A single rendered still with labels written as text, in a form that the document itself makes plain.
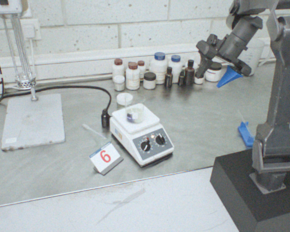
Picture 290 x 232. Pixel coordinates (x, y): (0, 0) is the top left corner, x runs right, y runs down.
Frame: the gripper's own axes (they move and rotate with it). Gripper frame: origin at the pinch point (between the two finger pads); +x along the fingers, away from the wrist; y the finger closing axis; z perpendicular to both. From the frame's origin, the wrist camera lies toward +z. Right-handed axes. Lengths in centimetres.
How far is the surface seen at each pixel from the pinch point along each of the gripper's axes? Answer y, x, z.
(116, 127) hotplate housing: 16.4, 30.8, 4.8
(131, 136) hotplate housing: 14.0, 28.1, -1.9
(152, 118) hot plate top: 7.5, 22.6, 3.3
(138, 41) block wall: 2, 15, 54
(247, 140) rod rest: -23.8, 14.6, -6.4
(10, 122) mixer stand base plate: 45, 52, 22
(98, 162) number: 21.5, 37.5, -6.1
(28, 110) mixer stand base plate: 40, 49, 28
